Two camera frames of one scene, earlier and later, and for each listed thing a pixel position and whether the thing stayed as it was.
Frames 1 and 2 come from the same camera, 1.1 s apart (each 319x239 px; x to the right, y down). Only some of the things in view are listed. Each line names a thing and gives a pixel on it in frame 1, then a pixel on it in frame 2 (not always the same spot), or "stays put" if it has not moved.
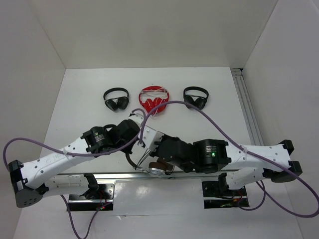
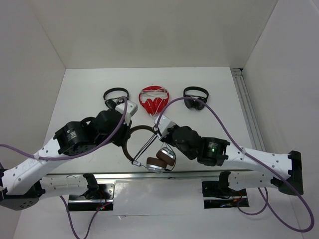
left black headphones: [114, 103] stays put
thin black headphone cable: [145, 155] to [151, 139]
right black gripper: [171, 137] to [166, 138]
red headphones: [152, 96] stays put
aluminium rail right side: [247, 106] stays put
